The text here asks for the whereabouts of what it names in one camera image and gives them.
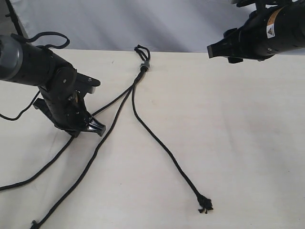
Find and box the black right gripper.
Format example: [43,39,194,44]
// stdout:
[207,27,267,63]

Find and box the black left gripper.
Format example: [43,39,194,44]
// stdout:
[33,90,106,136]

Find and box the black cable bundle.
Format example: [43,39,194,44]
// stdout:
[130,44,214,214]

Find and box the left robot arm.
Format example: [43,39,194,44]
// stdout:
[0,34,106,137]

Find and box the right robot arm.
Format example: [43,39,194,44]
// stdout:
[207,0,305,64]

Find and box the grey backdrop cloth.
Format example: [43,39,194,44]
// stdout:
[12,0,255,52]

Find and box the black stand pole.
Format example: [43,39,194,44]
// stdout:
[5,0,27,43]

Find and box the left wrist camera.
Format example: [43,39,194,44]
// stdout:
[74,73,101,96]

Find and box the grey metal cable clamp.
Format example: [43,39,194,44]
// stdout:
[140,61,150,72]

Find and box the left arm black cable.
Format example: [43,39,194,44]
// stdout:
[0,33,71,121]

